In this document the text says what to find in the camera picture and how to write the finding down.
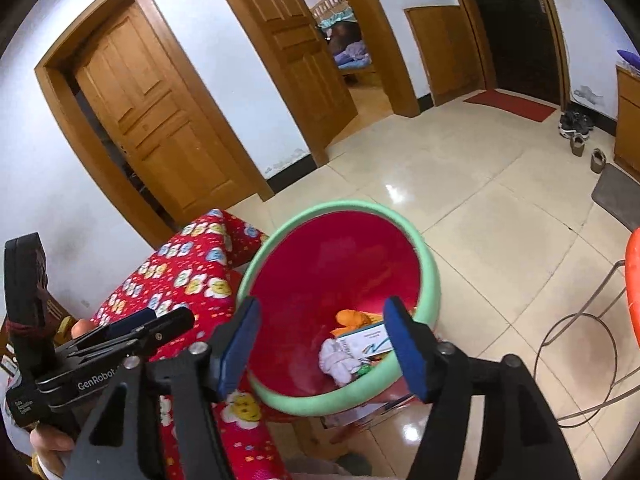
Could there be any wooden chair with yellow cushion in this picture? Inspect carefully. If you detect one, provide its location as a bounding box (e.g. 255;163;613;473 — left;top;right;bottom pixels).
45;290;76;341

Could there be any closed wooden door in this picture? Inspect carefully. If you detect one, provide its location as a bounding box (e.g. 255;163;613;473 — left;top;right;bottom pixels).
75;2;236;213

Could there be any orange stool with metal frame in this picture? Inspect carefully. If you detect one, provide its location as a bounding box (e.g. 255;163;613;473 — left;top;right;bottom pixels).
532;227;640;428

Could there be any white printed box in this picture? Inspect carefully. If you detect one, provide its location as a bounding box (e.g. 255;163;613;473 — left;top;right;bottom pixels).
335;322;396;361

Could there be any white tissue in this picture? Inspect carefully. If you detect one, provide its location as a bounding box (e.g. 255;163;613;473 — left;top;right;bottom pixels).
319;338;366;387

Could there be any wooden stool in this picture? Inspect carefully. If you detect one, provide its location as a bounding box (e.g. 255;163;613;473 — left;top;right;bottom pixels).
290;417;351;461

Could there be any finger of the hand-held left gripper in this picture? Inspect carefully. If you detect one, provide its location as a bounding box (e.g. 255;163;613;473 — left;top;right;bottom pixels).
132;306;196;361
75;308;157;351

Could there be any open wooden door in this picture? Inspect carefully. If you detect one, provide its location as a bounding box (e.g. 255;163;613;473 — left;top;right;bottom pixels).
235;0;358;143

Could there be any wooden cabinet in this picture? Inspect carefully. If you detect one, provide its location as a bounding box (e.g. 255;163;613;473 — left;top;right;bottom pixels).
614;66;640;181

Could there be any person's grey shoe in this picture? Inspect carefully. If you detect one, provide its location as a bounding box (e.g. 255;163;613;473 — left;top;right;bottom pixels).
335;452;373;478

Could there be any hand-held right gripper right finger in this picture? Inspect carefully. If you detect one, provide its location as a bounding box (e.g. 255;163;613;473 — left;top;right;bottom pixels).
384;296;576;480

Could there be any red doormat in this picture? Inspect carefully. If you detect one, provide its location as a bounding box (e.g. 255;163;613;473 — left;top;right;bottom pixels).
462;89;557;123

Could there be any person's left hand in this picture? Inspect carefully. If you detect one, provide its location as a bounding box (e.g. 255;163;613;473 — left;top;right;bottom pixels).
27;422;76;476

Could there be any red bin with green rim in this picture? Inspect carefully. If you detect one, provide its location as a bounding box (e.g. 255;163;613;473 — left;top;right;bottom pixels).
236;201;441;418

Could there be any grey floor mat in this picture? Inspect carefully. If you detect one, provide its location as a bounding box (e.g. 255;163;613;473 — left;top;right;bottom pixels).
591;165;640;233

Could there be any black entrance door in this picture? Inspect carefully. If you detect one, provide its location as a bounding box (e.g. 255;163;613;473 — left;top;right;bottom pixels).
465;0;566;106

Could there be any wooden bunk bed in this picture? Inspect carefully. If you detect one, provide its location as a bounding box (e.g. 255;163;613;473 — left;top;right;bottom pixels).
312;0;376;83

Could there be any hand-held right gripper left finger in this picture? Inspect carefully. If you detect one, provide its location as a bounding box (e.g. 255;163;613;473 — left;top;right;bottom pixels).
62;297;262;480

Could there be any wooden wall cabinet panel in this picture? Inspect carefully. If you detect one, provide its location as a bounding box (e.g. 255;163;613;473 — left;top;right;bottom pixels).
404;5;485;107

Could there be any orange plastic bag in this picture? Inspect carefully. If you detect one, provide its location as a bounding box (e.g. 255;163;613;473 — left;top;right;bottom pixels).
334;310;383;333

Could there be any red smiley printed tablecloth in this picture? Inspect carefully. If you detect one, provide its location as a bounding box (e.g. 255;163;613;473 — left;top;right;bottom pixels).
90;209;291;480

